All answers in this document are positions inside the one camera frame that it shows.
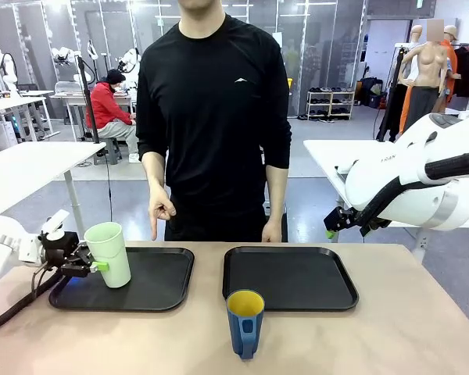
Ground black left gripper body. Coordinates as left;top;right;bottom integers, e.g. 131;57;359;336
38;230;82;271

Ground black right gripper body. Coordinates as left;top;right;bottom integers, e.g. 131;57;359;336
323;205;361;236

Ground tall light green cup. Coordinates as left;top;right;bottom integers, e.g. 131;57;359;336
83;221;132;289

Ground person's right forearm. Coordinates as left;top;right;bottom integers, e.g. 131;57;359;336
141;151;167;193

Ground person's left forearm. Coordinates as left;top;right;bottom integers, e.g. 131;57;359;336
264;163;289;227

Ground person's left hand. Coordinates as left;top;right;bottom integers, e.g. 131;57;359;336
260;220;284;244

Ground person's right hand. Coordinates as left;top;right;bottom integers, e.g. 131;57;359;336
147;185;177;241

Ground black plastic tray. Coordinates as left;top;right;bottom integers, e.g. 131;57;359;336
222;245;360;313
48;246;195;313

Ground white table with grey leg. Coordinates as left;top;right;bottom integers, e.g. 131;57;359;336
0;141;107;235

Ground grey stool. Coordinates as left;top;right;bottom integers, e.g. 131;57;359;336
93;137;124;166

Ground white shoe rack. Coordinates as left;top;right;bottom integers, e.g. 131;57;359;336
306;86;356;122

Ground blue mug yellow inside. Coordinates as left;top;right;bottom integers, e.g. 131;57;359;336
226;289;266;362

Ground black tripod with folded legs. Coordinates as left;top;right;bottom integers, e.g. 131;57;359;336
376;45;410;143

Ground seated person in red jacket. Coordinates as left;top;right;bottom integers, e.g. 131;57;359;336
85;69;141;163

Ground white background desk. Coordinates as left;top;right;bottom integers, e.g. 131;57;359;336
0;95;60;144

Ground black tripod pole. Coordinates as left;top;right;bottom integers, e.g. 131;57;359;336
74;54;102;145

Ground bare beige mannequin grey trousers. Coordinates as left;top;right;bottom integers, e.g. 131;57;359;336
398;25;449;136

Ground person's black shirt torso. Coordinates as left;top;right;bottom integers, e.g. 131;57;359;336
135;0;293;243

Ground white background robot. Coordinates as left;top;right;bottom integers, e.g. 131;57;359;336
0;48;20;97

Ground mannequin in orange clothes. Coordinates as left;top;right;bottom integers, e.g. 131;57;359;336
398;25;460;134

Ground right arm black cable sleeve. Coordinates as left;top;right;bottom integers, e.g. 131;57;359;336
357;148;469;237

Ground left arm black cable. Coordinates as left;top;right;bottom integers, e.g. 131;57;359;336
0;262;66;334

